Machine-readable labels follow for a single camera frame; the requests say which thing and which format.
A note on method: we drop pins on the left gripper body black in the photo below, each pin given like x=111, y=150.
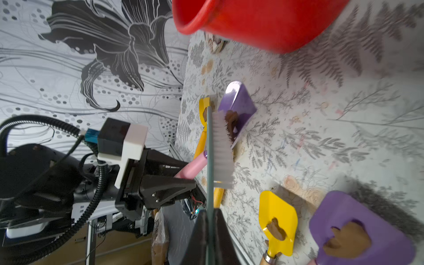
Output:
x=129, y=201

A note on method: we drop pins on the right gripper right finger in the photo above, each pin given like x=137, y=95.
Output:
x=225, y=253

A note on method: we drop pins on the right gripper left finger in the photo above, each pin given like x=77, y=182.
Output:
x=198, y=244

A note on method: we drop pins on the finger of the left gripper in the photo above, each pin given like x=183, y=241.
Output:
x=158, y=191
x=159, y=164

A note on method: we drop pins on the green cleaning brush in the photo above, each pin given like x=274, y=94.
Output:
x=220, y=169

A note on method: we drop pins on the purple trowel pink handle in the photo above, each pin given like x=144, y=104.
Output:
x=348, y=233
x=238, y=108

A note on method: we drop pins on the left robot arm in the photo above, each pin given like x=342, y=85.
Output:
x=48, y=196

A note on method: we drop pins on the yellow trowel blue tip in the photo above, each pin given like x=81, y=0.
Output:
x=204, y=103

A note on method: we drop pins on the red plastic bucket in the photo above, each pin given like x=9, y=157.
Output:
x=278, y=26

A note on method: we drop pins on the plush doll toy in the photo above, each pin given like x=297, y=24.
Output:
x=215, y=43

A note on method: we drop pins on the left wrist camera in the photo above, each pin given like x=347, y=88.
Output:
x=118, y=142

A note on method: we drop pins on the yellow trowel wooden handle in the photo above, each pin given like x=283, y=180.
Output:
x=278, y=221

